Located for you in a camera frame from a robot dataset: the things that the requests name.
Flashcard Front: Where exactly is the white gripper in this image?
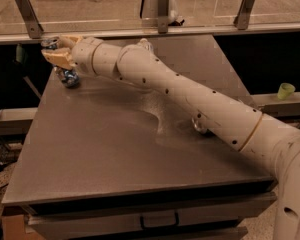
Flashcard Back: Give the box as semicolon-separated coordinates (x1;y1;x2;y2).
42;35;103;75

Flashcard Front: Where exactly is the small yellow-green cup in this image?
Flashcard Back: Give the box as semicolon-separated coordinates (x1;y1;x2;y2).
277;83;295;100

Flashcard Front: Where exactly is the middle metal rail bracket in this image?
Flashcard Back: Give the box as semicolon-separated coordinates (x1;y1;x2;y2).
157;0;169;34

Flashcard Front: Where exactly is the metal rail bracket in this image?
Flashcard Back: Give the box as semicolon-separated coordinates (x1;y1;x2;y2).
15;0;43;39
157;0;169;34
234;0;255;30

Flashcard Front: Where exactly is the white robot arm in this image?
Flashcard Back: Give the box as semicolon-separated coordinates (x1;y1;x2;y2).
41;36;300;240

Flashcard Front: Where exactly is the green silver soda can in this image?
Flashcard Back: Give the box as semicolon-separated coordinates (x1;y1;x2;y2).
192;118;208;134

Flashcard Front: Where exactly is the blue silver redbull can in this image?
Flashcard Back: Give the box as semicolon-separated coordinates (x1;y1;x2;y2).
41;37;80;88

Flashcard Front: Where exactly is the grey cabinet drawer with handle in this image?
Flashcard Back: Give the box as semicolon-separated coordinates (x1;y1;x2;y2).
28;191;276;240

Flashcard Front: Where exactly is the right metal rail bracket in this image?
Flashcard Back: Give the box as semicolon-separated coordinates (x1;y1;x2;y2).
234;0;255;30

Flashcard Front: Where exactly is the left metal rail bracket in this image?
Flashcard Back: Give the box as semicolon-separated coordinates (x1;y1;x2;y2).
15;0;43;39

